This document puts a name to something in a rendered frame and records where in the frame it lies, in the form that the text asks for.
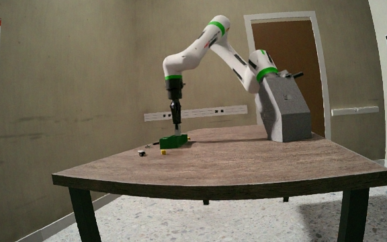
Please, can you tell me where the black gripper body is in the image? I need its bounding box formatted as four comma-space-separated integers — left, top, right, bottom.
168, 89, 182, 109

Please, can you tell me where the green three-compartment bin rack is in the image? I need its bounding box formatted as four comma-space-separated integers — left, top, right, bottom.
159, 134, 188, 149

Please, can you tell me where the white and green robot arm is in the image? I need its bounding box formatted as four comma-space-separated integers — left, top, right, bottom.
163, 15, 303, 94

